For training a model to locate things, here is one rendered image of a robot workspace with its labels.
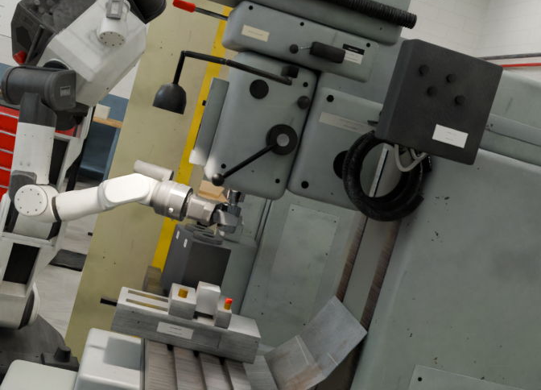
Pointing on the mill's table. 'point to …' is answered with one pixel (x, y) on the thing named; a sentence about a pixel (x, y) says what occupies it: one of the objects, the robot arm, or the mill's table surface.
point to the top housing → (391, 35)
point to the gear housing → (233, 32)
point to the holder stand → (195, 257)
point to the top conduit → (355, 3)
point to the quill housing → (258, 126)
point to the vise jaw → (186, 309)
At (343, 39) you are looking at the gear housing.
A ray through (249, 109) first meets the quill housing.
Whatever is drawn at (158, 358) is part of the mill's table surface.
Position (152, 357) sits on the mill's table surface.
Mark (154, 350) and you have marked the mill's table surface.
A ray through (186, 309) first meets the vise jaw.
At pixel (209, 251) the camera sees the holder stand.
